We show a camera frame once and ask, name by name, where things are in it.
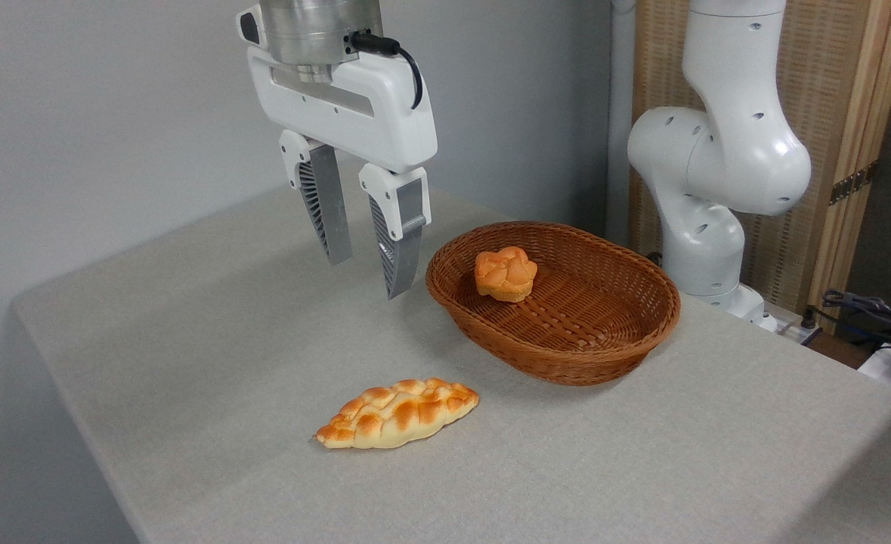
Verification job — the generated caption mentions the grey tablecloth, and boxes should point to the grey tablecloth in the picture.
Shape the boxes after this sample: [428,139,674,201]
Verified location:
[12,175,891,544]

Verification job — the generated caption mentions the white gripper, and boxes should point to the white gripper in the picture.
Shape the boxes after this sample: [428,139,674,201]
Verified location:
[246,44,439,301]

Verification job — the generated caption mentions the long braided bread loaf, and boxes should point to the long braided bread loaf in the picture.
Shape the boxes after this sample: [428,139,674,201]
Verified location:
[314,378,481,451]

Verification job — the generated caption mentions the round orange bread bun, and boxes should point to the round orange bread bun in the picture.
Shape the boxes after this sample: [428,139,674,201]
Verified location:
[475,246,538,304]

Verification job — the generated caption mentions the brown wicker oval basket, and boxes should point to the brown wicker oval basket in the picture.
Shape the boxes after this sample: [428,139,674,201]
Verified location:
[425,221,682,387]

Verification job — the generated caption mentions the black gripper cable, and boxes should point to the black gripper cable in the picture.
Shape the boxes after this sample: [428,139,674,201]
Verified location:
[350,31,424,111]

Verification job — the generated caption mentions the dark grey cable bundle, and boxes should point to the dark grey cable bundle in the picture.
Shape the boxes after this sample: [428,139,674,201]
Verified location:
[804,290,891,356]

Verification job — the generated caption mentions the white power strip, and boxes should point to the white power strip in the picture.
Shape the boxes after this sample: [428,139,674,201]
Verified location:
[764,306,824,346]

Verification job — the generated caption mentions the black screen hinge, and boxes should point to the black screen hinge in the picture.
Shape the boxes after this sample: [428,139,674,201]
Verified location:
[829,161,879,206]

